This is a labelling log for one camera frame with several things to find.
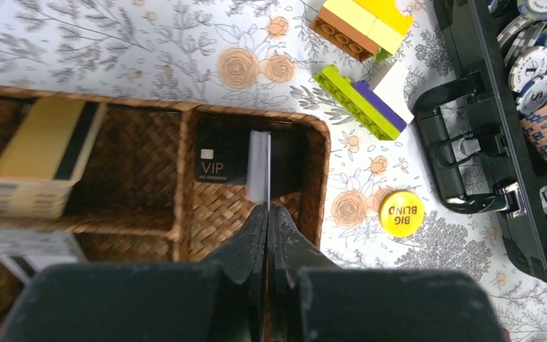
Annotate gold card stack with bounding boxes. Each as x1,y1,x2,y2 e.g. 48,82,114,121
0,98,108,219

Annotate green purple toy block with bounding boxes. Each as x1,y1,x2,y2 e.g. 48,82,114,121
315,61,414,140

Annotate orange brown toy block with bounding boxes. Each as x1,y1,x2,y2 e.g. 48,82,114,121
311,0,414,61

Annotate black poker chip case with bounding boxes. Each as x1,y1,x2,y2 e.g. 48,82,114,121
413,1,547,283

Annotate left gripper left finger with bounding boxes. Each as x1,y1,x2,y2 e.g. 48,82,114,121
0,205,269,341

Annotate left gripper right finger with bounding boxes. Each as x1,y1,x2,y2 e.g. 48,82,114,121
269,206,507,341

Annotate yellow big blind button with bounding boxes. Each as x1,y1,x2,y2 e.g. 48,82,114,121
378,190,425,238

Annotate white card stack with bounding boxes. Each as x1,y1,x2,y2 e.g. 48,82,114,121
0,229,87,284

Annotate black VIP card stack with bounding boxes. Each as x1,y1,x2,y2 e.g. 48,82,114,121
194,114,305,204

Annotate brown wicker basket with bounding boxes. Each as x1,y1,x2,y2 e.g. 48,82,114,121
0,94,330,327

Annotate floral tablecloth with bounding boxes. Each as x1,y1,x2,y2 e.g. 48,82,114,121
0,1,547,341

